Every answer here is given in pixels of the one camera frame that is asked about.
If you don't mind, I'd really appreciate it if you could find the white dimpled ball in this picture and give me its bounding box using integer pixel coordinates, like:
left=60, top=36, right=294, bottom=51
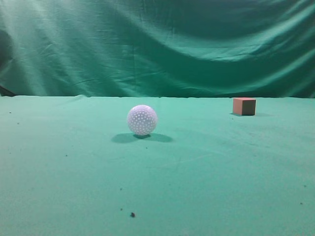
left=127, top=105, right=158, bottom=136

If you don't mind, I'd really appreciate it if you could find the green table cloth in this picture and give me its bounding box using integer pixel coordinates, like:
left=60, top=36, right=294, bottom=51
left=0, top=95, right=315, bottom=236

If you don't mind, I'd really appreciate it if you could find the green backdrop cloth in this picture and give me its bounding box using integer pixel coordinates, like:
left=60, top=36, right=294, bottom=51
left=0, top=0, right=315, bottom=98

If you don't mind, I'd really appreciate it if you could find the red cube block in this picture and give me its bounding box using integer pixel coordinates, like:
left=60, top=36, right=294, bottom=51
left=232, top=97, right=256, bottom=116

